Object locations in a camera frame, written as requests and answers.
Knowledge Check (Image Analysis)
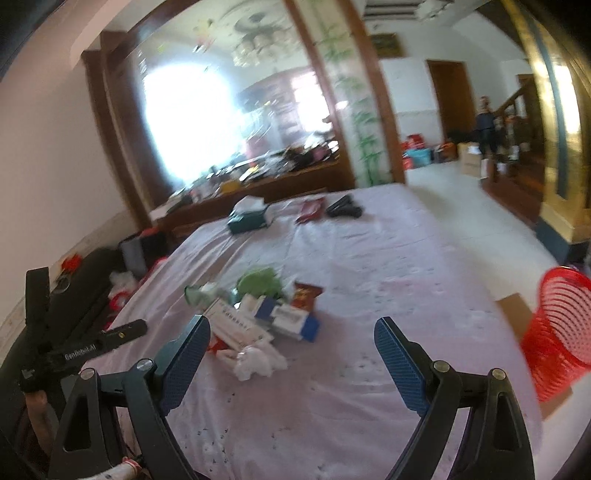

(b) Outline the red plastic basket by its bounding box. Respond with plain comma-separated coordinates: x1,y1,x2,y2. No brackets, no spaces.
521,266,591,403

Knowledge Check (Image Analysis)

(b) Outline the blue white medicine box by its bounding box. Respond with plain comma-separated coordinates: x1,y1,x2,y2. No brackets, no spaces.
271,305,321,343
253,295,284,324

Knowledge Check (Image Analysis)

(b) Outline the crystal chandelier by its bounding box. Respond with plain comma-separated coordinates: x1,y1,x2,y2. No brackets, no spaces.
231,32,290,68

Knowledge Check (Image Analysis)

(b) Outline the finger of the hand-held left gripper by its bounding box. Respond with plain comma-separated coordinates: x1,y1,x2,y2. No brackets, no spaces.
25,267,52,356
98,318,149,352

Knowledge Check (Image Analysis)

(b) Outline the clear plastic bag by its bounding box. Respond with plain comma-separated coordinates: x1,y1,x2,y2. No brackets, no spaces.
185,281,241,311

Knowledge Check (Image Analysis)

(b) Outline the white tissue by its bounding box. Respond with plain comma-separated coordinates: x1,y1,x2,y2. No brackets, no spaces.
216,339,288,382

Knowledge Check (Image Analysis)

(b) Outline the white plastic bag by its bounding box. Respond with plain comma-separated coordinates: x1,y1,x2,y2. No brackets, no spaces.
108,271,140,315

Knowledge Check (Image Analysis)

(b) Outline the green cloth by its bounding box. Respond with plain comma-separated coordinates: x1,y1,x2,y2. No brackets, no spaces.
236,268,284,301

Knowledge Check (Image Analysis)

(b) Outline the framed wall picture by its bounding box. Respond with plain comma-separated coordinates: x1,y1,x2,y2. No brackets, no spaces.
370,33,406,59

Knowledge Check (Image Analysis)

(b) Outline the grey black bag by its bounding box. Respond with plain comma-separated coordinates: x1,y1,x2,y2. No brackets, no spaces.
119,229,170,278

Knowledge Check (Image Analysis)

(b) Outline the person's left hand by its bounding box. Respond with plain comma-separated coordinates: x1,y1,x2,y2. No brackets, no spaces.
24,391,49,455

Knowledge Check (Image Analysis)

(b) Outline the black case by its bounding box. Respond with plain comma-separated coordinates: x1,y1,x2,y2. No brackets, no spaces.
46,247,123,334

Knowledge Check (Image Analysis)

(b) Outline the golden pillar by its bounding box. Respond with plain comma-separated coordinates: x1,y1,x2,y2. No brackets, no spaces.
501,0,591,243

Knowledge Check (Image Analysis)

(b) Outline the pile of clutter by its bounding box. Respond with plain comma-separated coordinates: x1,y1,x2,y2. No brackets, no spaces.
166,141,342,204

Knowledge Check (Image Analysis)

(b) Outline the dark red packet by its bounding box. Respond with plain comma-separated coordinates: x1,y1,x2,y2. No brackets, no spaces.
295,196,327,225

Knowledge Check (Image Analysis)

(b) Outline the wooden sideboard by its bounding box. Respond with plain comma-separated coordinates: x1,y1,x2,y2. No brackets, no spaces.
150,154,356,241

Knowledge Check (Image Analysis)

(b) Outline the wooden door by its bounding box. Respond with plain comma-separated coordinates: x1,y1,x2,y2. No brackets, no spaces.
426,60,476,145

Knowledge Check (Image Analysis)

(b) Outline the teal tissue box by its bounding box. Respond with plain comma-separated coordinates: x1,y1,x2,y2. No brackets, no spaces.
227,196,273,235

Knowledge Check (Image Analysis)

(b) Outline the red snack packet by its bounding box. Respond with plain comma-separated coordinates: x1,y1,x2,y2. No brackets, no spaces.
290,281,324,311

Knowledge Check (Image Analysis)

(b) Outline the wooden staircase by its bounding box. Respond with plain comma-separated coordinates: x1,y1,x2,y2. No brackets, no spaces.
489,74,551,205

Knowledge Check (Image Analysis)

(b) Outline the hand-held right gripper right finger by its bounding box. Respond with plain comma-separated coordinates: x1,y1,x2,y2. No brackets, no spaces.
374,316,536,480

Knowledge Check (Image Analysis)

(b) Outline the brown cardboard sheet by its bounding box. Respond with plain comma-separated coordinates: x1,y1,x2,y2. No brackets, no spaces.
495,293,574,419

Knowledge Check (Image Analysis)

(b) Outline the wooden framed glass partition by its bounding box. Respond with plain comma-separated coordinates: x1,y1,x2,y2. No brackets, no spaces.
82,0,407,223

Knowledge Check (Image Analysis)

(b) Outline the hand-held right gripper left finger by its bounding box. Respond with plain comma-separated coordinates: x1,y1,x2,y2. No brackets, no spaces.
48,315,212,480

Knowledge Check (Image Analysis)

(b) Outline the bamboo printed glass panel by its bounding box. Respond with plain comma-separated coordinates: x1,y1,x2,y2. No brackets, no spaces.
295,0,394,186

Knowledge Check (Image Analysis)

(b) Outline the black stapler-like tool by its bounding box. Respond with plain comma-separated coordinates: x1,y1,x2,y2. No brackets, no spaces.
325,194,365,219

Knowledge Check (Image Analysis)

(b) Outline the brown cardboard box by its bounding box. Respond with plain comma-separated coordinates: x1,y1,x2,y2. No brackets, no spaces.
457,142,484,179

